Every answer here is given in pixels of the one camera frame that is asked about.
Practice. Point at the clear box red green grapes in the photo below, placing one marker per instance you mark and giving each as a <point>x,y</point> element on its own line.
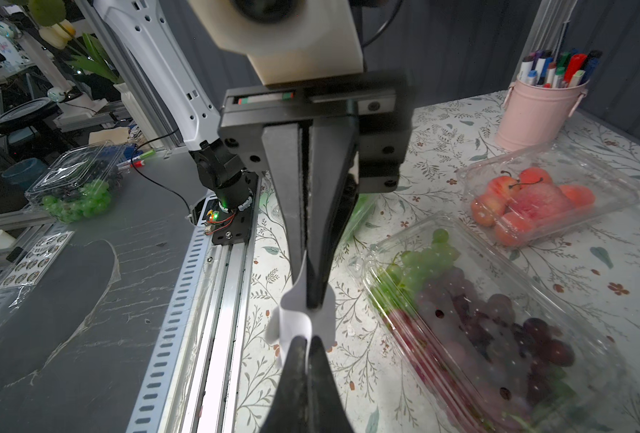
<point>496,352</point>

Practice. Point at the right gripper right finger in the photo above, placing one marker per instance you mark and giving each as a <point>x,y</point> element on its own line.
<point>325,409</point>

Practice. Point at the spare sticker sheet outside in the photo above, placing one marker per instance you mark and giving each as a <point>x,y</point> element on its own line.
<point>37,261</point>

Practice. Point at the pink pen cup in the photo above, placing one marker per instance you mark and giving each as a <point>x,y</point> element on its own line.
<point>535,115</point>

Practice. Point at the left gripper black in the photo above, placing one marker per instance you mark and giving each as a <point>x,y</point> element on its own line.
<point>361,121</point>

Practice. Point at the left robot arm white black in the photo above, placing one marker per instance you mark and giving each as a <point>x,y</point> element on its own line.
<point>148,35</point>

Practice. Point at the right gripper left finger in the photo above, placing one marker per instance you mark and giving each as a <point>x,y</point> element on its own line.
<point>288,411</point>

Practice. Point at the clear box green grapes outside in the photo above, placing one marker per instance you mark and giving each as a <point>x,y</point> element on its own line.
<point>81,184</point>

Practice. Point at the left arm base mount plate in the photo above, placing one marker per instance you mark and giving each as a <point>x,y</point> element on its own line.
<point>227,218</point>

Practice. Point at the clear box red peaches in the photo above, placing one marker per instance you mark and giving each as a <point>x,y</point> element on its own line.
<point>547,189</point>

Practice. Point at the aluminium front rail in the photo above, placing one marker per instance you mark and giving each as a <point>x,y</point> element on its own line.
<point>191,379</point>

